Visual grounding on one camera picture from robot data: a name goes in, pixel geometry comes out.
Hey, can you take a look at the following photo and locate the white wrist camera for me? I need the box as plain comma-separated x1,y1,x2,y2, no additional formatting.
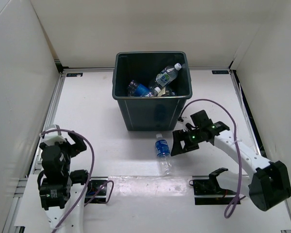
39,131,66,146
177,117,191,131

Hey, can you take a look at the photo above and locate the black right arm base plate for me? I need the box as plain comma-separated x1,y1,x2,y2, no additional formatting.
189,177,236,206

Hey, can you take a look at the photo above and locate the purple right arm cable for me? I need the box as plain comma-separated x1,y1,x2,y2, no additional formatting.
180,98,244,219

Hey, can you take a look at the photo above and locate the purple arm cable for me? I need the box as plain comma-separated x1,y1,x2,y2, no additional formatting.
38,130,114,230
180,98,244,219

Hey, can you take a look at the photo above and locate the clear bottle white blue label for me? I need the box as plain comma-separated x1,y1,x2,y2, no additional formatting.
155,63,182,87

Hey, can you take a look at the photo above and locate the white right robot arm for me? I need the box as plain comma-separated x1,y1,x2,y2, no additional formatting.
171,110,291,211

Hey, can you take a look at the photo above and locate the clear bottle dark blue label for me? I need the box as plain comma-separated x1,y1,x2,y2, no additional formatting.
155,133,173,175

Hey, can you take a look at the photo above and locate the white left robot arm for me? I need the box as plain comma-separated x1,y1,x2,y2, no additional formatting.
37,131,93,233

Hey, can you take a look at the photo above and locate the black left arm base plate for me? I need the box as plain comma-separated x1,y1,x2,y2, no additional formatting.
83,176,110,204

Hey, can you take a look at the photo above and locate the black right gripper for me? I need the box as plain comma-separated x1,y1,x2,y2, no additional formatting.
171,128,203,156

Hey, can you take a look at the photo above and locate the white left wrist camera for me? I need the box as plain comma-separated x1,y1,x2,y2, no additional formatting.
39,131,66,146

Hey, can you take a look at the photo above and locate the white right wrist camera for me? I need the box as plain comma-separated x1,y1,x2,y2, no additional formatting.
177,117,191,131

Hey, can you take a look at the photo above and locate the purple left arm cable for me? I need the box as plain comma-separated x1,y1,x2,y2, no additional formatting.
38,130,114,230

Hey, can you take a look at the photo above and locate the clear bottle apple label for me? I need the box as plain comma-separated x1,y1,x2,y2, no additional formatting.
158,86,176,97

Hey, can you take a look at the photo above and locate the clear unlabelled plastic bottle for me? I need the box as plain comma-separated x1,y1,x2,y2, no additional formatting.
148,83,161,97

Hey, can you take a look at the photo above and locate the dark green plastic bin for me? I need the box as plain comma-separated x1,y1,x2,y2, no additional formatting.
112,51,193,131

